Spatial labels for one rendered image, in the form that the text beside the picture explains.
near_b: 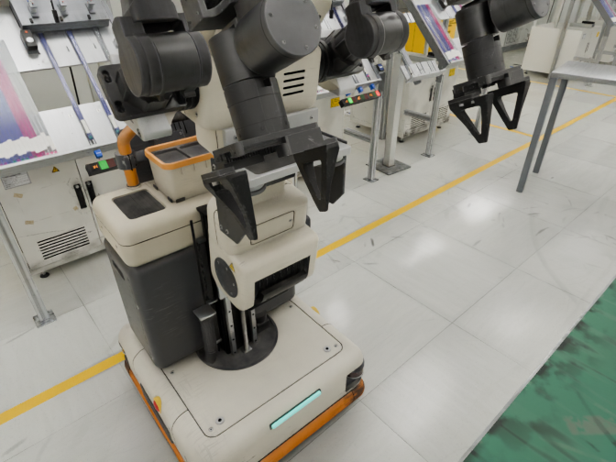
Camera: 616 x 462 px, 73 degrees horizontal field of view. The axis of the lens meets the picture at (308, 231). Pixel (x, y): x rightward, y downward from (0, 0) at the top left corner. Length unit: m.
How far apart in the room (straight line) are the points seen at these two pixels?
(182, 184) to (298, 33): 0.82
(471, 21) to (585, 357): 0.50
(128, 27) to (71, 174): 1.70
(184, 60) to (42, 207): 1.76
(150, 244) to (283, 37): 0.84
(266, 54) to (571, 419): 0.47
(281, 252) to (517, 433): 0.62
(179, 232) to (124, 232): 0.14
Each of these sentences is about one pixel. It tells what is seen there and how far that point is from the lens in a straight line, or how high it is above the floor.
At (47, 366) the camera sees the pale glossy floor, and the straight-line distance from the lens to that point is 2.04.
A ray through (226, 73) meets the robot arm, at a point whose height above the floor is 1.26.
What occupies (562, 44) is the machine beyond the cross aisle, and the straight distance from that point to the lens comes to 6.94.
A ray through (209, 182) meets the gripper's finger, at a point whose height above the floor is 1.16.
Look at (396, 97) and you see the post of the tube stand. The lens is 3.19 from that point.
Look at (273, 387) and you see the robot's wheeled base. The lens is 1.35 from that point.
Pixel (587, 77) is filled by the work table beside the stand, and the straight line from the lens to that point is 3.03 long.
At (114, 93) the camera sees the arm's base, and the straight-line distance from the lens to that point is 0.75.
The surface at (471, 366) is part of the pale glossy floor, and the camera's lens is 1.87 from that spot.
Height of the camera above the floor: 1.35
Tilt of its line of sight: 33 degrees down
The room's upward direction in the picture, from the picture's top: straight up
